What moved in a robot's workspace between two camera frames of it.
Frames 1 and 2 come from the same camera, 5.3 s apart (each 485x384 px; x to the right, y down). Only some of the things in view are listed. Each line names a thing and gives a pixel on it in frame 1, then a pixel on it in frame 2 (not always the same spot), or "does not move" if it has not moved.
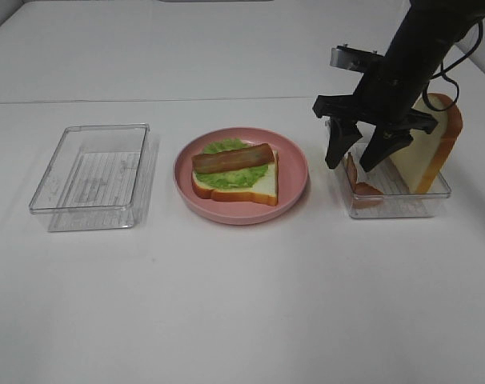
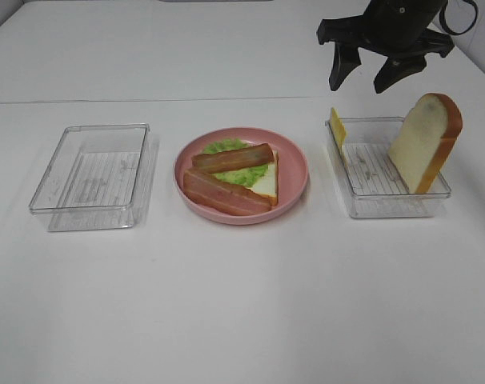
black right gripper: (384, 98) → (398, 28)
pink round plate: (293, 171) does not move
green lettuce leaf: (229, 178) does not move
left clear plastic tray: (98, 177) does not move
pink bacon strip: (365, 196) → (215, 194)
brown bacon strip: (232, 159) does not move
